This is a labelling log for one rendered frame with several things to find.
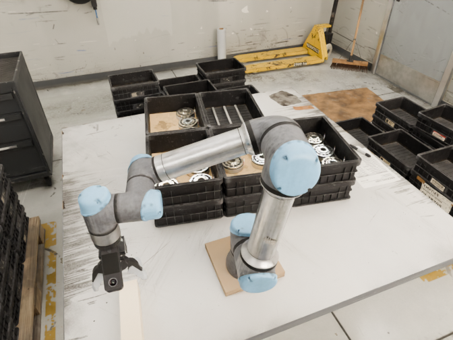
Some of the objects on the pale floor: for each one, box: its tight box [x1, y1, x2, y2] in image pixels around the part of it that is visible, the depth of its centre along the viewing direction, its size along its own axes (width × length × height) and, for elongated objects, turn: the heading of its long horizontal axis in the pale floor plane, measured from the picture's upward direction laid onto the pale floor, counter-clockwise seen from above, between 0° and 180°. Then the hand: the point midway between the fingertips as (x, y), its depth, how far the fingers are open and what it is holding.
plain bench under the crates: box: [61, 87, 453, 340], centre depth 197 cm, size 160×160×70 cm
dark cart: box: [0, 51, 53, 186], centre depth 264 cm, size 60×45×90 cm
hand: (121, 287), depth 102 cm, fingers open, 14 cm apart
